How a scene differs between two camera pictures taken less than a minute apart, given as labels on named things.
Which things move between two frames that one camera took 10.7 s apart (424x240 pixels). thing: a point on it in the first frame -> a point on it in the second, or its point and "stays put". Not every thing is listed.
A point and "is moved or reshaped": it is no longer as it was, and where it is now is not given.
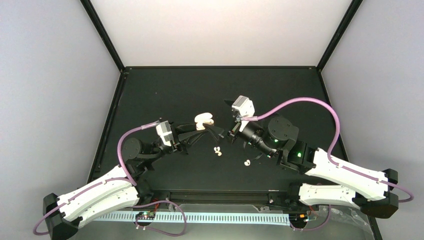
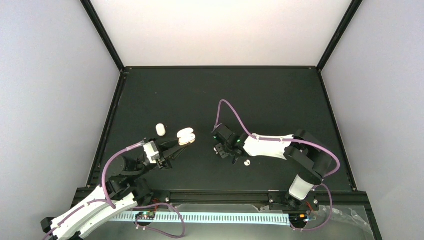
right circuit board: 298,218 stays put
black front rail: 256,196 stays put
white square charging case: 203,118 is moved or reshaped
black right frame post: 350,12 stays put
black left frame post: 101,27 stays put
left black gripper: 181,133 -> 171,153
